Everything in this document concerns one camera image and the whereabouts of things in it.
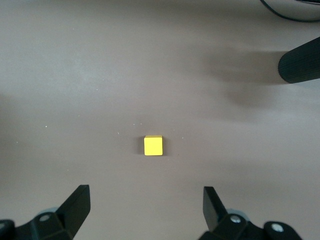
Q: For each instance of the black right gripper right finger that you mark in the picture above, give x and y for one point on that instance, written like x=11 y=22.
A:
x=215 y=215

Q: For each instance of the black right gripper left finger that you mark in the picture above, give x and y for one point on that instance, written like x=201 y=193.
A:
x=72 y=212

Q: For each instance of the yellow block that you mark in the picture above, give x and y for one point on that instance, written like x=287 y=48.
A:
x=153 y=146

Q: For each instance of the brown paper table cover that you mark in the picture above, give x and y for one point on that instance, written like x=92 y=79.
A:
x=100 y=75

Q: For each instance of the black foam cylinder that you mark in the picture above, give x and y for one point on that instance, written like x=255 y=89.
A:
x=300 y=65

